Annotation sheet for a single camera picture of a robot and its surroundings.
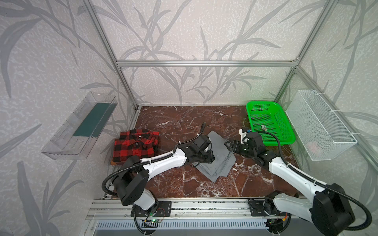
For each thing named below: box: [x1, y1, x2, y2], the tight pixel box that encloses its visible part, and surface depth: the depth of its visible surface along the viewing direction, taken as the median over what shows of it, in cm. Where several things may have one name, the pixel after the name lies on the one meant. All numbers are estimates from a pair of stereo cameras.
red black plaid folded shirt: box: [110, 128, 160, 166], surface depth 91 cm
